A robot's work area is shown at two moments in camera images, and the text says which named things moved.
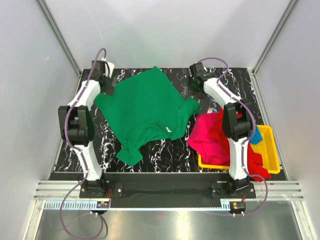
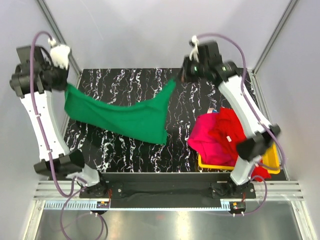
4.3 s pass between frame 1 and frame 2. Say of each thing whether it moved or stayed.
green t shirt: moved
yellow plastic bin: stayed
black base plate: stayed
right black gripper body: moved
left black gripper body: moved
